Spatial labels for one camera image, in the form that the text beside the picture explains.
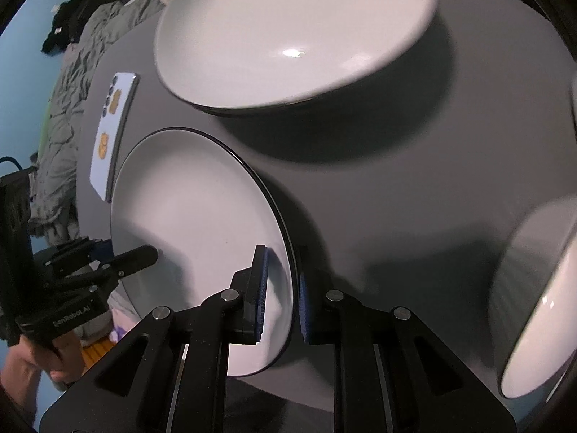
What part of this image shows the person's left hand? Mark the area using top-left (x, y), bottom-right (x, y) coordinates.
top-left (28, 325), bottom-right (86, 386)

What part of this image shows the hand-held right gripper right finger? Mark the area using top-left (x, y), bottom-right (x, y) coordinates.
top-left (298, 246), bottom-right (517, 433)

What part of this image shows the white bowl black rim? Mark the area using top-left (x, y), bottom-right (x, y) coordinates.
top-left (489, 198), bottom-right (577, 400)
top-left (153, 0), bottom-right (440, 115)

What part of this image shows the grey duvet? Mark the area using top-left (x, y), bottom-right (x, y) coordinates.
top-left (29, 0), bottom-right (167, 240)

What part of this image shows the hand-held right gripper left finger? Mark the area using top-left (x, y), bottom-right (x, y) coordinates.
top-left (38, 244), bottom-right (271, 433)

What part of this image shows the white plate black rim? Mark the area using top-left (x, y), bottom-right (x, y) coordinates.
top-left (109, 127), bottom-right (299, 379)

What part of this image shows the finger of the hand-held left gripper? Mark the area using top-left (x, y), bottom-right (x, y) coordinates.
top-left (92, 244), bottom-right (159, 283)
top-left (34, 236), bottom-right (113, 276)

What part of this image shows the white smartphone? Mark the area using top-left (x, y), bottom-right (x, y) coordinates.
top-left (89, 72), bottom-right (140, 203)

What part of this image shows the pale printed cloth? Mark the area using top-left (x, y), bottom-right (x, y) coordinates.
top-left (74, 286), bottom-right (145, 348)

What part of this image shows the person's left forearm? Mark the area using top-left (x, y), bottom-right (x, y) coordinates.
top-left (0, 343), bottom-right (55, 420)

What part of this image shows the black clothes pile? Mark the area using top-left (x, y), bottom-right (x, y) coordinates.
top-left (42, 0), bottom-right (122, 55)

